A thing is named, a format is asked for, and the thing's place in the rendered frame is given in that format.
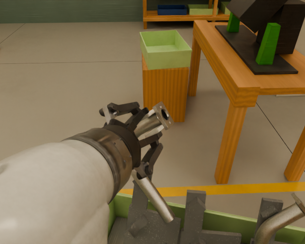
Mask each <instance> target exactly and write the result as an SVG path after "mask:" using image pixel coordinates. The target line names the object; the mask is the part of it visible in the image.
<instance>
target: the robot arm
mask: <svg viewBox="0 0 305 244"><path fill-rule="evenodd" d="M139 107H140V105H139V103H138V102H132V103H127V104H121V105H117V104H115V103H110V104H108V105H106V106H105V107H103V108H102V109H100V110H99V113H100V115H101V116H104V117H105V118H106V123H105V124H104V127H102V128H91V129H90V130H88V131H86V132H83V133H79V134H76V135H74V136H72V137H68V138H66V139H64V140H62V141H60V142H51V143H45V144H41V145H38V146H35V147H31V148H28V149H26V150H23V151H21V152H18V153H15V154H13V155H11V156H9V157H7V158H5V159H3V160H1V161H0V244H107V235H108V221H109V212H110V210H109V206H108V204H109V203H111V201H112V200H113V199H114V198H115V196H116V195H117V193H118V192H119V191H120V190H121V189H122V188H123V187H124V186H125V185H126V183H127V182H128V180H129V179H130V176H131V173H132V170H133V169H134V170H136V171H137V178H138V179H139V180H141V179H143V178H145V177H148V176H150V175H152V174H153V166H154V164H155V162H156V160H157V158H158V156H159V155H160V153H161V151H162V149H163V145H162V143H159V139H160V137H161V136H162V135H163V134H162V132H161V130H162V129H163V128H164V127H163V125H160V126H158V127H156V128H154V129H153V130H151V131H150V132H149V133H147V134H146V135H145V138H144V139H142V140H139V139H138V138H137V137H136V135H135V133H134V130H135V129H136V128H137V125H138V123H139V122H140V121H142V120H144V119H146V118H148V117H149V116H151V115H152V114H154V113H155V111H154V109H152V110H150V111H149V110H148V108H147V107H145V108H143V109H140V108H139ZM128 113H132V116H131V117H130V118H129V119H128V120H127V121H126V122H125V123H123V122H121V121H119V120H117V119H115V118H116V117H117V116H120V115H124V114H128ZM149 144H150V146H151V147H150V148H149V150H148V151H147V152H146V154H145V155H144V157H143V158H142V160H141V148H143V147H145V146H147V145H149Z"/></svg>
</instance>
